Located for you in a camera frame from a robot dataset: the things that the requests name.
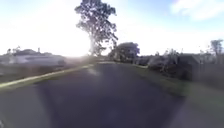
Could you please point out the round dark tree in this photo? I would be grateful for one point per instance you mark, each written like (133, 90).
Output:
(125, 50)

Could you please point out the dark grey asphalt path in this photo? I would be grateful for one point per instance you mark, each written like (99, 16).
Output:
(106, 100)

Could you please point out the tall tree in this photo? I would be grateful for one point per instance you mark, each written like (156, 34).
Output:
(96, 23)

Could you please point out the row of bushes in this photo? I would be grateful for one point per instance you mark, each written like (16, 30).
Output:
(163, 62)

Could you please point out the grass verge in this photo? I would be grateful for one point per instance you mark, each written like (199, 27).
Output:
(33, 76)

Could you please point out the low building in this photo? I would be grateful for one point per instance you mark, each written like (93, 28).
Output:
(30, 58)

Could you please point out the green grass lawn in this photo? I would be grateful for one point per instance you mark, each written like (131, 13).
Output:
(200, 93)

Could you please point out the dark fence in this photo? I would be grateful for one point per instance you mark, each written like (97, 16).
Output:
(206, 70)

